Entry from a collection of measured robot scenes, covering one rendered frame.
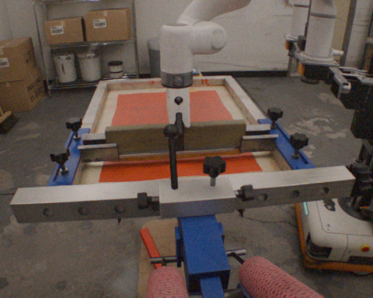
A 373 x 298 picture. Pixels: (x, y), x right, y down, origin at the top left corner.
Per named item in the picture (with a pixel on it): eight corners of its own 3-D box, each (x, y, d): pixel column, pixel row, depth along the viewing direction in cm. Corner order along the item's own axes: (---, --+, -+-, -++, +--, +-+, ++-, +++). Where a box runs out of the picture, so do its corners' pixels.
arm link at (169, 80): (196, 75, 65) (195, 88, 66) (190, 65, 73) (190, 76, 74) (161, 77, 64) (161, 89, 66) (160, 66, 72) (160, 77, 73)
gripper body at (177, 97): (196, 84, 66) (195, 129, 72) (190, 71, 75) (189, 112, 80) (161, 85, 65) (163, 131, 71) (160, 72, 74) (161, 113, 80)
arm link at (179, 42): (203, 18, 72) (231, 22, 66) (202, 60, 78) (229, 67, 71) (153, 22, 64) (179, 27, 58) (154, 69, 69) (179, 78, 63)
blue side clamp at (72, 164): (77, 146, 90) (73, 125, 87) (93, 145, 91) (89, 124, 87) (52, 213, 65) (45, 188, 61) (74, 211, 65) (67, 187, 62)
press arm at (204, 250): (177, 215, 57) (176, 195, 55) (208, 213, 58) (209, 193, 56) (188, 294, 43) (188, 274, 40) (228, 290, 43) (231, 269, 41)
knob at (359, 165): (328, 185, 67) (336, 158, 63) (349, 182, 68) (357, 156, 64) (344, 206, 61) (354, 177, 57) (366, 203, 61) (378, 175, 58)
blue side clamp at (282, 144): (254, 136, 96) (257, 116, 92) (269, 135, 96) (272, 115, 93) (292, 195, 70) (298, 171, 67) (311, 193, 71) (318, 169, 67)
